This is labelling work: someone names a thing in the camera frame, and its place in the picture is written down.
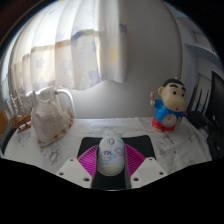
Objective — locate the white cartoon-print computer mouse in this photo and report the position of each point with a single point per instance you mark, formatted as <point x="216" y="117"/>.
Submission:
<point x="110" y="156"/>

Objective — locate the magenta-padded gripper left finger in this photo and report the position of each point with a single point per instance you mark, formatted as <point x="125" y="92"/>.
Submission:
<point x="85" y="166"/>

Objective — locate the orange wooden chair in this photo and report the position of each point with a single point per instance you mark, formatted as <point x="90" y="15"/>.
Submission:
<point x="2" y="123"/>

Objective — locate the white radiator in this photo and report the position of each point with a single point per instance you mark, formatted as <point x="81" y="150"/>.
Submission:
<point x="68" y="100"/>

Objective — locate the black computer monitor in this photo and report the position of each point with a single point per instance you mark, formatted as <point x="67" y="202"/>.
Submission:
<point x="217" y="103"/>

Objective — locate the small black box device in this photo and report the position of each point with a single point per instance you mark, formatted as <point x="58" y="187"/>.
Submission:
<point x="216" y="145"/>

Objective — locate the white sheer star-print curtain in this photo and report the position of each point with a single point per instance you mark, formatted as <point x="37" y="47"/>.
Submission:
<point x="66" y="50"/>

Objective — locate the white wall shelf unit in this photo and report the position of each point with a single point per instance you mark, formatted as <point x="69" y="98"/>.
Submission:
<point x="203" y="46"/>

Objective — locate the black router with antennas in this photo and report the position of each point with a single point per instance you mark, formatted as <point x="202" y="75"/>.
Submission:
<point x="197" y="118"/>

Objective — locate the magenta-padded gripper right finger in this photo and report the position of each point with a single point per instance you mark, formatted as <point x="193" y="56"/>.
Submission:
<point x="138" y="166"/>

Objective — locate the white printed tablecloth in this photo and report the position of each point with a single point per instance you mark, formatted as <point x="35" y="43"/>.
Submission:
<point x="173" y="146"/>

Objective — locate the large white conch shell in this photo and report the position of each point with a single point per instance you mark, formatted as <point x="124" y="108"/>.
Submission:
<point x="50" y="123"/>

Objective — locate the cartoon boy figurine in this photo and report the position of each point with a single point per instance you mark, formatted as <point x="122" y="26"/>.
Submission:
<point x="168" y="110"/>

